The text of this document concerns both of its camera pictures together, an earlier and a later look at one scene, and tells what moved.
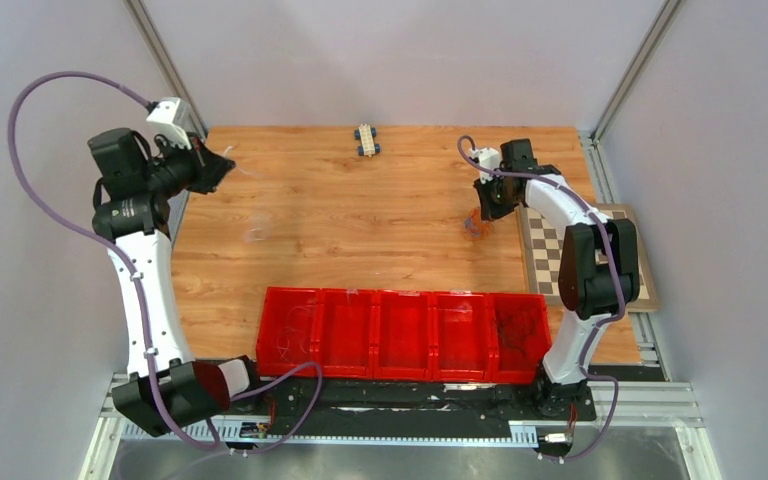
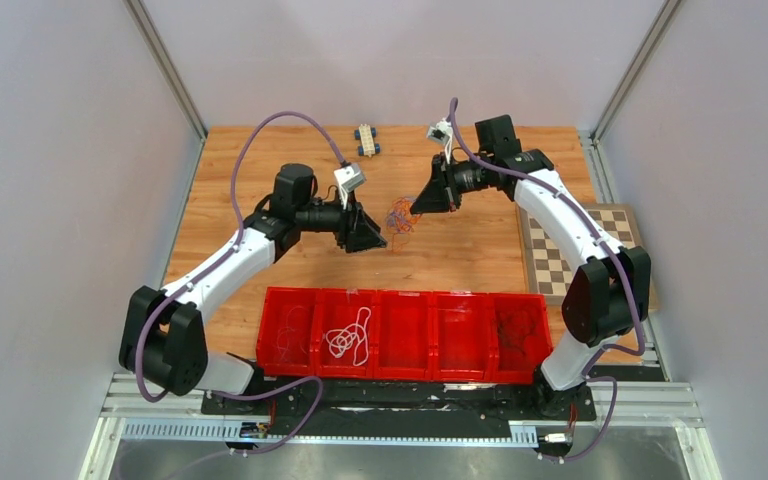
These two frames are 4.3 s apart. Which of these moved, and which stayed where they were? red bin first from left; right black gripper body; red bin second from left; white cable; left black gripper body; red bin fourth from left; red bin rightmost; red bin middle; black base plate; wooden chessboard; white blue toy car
Moved: white cable; left black gripper body; right black gripper body
Stayed: red bin second from left; red bin fourth from left; red bin first from left; white blue toy car; red bin rightmost; wooden chessboard; red bin middle; black base plate
